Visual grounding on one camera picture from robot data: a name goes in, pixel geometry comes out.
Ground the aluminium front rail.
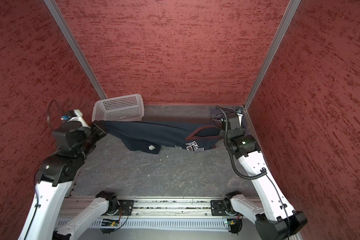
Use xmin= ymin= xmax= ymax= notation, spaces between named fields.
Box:
xmin=58 ymin=197 xmax=293 ymax=218

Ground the corner aluminium post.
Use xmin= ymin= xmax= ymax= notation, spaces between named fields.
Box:
xmin=244 ymin=0 xmax=301 ymax=112
xmin=44 ymin=0 xmax=107 ymax=99

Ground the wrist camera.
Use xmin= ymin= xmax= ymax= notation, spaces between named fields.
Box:
xmin=61 ymin=110 xmax=89 ymax=128
xmin=234 ymin=107 xmax=243 ymax=121

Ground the grey blue tank top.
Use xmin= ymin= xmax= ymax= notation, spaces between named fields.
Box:
xmin=210 ymin=108 xmax=232 ymax=121

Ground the left corner aluminium post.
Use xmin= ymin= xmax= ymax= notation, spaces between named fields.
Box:
xmin=44 ymin=0 xmax=107 ymax=99

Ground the right corner aluminium post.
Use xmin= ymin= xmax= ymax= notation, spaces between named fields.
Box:
xmin=244 ymin=0 xmax=301 ymax=112

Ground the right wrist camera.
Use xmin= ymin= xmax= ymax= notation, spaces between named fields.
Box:
xmin=234 ymin=107 xmax=243 ymax=121

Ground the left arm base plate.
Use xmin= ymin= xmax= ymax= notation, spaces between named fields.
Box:
xmin=118 ymin=200 xmax=135 ymax=217

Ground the left connector board with wires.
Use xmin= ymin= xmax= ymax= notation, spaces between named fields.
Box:
xmin=99 ymin=208 xmax=130 ymax=236

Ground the perforated cable duct strip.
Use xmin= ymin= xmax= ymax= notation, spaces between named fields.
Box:
xmin=55 ymin=218 xmax=232 ymax=230

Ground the right connector board with wires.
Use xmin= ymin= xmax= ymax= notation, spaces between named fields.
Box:
xmin=225 ymin=214 xmax=243 ymax=235

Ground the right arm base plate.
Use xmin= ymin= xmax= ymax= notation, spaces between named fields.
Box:
xmin=210 ymin=200 xmax=227 ymax=217

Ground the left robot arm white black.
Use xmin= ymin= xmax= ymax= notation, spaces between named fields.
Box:
xmin=19 ymin=121 xmax=121 ymax=240

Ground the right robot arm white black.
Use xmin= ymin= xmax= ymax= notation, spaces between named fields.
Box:
xmin=221 ymin=113 xmax=308 ymax=240

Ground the connector board with wires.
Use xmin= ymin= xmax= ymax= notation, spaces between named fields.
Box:
xmin=99 ymin=208 xmax=130 ymax=236
xmin=225 ymin=214 xmax=243 ymax=235

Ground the white plastic laundry basket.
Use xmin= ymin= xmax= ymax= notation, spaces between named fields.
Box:
xmin=92 ymin=94 xmax=145 ymax=122

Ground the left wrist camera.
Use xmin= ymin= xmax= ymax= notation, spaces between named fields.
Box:
xmin=61 ymin=110 xmax=89 ymax=128

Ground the dark navy tank top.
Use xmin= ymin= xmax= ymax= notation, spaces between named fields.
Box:
xmin=101 ymin=121 xmax=222 ymax=155

